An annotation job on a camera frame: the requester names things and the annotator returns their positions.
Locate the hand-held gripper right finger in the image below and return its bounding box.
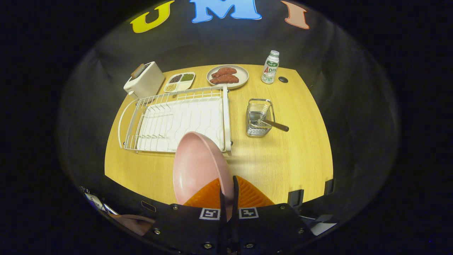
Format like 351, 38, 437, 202
232, 175, 316, 255

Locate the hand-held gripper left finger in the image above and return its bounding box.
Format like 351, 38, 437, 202
143, 177, 228, 255

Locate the pink plate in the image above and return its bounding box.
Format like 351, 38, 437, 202
173, 131, 235, 220

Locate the metal wire basket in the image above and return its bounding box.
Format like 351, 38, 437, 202
246, 98, 276, 137

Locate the white wire dish rack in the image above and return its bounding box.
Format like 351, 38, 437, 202
118, 84, 232, 155

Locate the wooden handled metal spoon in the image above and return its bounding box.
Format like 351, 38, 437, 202
250, 112, 289, 132

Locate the beige plate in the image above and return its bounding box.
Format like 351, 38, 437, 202
207, 64, 249, 89

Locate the white divided dish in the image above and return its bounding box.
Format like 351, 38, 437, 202
164, 72, 196, 93

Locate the white drip tray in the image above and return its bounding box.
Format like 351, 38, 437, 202
136, 97, 225, 153

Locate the white paper sheet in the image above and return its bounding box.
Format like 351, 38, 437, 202
311, 222, 337, 236

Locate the red meat piece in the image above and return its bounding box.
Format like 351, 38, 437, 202
211, 67, 237, 78
210, 74, 240, 85

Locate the white green-labelled drink bottle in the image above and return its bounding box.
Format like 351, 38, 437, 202
261, 50, 280, 84

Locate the white toaster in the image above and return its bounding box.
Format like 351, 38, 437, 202
123, 61, 165, 99

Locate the black backdrop cloth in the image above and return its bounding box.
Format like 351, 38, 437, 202
57, 0, 400, 199

